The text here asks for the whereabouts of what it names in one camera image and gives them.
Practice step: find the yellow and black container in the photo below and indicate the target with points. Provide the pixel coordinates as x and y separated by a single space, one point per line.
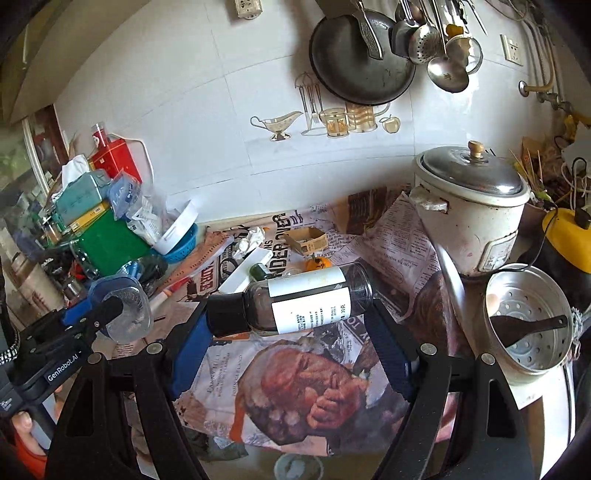
565 230

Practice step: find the metal rice cooker lid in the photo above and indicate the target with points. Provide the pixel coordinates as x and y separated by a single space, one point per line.
475 173

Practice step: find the white wall socket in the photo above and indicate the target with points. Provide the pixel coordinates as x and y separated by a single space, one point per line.
247 7
511 48

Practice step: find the clear bag with receipts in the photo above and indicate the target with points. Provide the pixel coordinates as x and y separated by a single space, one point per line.
147 219

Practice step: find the red tin box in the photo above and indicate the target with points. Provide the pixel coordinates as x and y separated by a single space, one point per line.
115 159

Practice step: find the white rice cooker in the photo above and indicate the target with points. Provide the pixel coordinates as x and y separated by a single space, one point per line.
471 230

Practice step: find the blue plastic packet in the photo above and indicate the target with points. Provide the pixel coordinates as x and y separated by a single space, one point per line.
124 194

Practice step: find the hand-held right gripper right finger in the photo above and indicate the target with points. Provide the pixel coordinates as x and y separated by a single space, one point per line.
392 364

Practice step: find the green plastic container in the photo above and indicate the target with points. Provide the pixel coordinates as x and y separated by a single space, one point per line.
115 244

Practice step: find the clear bottle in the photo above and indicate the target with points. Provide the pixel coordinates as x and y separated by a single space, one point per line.
258 304

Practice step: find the large metal ladle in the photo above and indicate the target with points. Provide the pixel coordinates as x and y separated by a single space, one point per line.
448 74

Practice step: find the black wok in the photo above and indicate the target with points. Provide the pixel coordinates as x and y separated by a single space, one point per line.
351 69

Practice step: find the bundle of chopsticks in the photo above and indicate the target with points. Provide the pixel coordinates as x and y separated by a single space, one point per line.
531 170

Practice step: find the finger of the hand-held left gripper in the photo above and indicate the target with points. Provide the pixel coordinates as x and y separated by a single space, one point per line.
92 314
99 288

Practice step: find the newspaper with bold headline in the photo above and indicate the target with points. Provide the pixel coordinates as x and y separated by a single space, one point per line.
281 226

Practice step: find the perforated metal skimmer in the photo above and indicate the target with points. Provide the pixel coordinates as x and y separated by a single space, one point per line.
425 44

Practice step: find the person's left forearm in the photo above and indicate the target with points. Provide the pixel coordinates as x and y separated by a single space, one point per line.
30 454

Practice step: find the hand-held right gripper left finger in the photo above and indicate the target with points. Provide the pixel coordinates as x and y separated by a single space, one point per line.
190 353

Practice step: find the metal turner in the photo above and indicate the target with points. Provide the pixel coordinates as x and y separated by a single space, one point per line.
371 37

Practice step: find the small cardboard box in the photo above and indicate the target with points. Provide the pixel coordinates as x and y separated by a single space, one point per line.
304 240

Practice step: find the text newspaper sheet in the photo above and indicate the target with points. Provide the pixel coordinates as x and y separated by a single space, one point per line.
397 240

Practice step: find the long white box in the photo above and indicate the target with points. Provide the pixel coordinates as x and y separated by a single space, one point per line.
244 273

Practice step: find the black rice paddle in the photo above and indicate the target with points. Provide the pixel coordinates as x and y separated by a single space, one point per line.
512 327

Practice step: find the clear plastic cup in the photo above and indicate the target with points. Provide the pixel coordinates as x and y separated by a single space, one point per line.
134 318

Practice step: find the green bottle cap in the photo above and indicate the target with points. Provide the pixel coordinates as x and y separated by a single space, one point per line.
259 271

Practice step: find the aluminium steamer pot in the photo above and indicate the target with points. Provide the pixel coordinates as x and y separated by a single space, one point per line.
531 355

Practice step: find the teal tissue box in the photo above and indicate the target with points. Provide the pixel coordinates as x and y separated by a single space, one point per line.
83 194

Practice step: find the blue plastic basket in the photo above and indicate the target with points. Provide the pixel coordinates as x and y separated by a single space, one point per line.
182 251

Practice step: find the white bowl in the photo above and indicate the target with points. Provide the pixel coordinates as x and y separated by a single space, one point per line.
298 467

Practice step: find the yellow flat box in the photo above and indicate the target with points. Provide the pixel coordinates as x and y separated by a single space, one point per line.
87 217

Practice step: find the orange fruit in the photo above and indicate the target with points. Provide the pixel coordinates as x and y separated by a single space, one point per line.
319 264

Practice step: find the white round tray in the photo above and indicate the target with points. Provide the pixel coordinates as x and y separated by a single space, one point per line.
178 228

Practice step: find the newspaper with face photo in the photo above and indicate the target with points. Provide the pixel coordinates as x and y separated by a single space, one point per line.
286 383

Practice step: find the crumpled white tissue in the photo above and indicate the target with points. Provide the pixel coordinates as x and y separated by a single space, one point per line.
249 240

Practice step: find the person's left hand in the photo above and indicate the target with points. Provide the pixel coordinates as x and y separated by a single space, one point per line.
23 422

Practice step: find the small metal ladle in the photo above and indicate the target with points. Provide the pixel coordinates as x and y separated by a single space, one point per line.
402 39

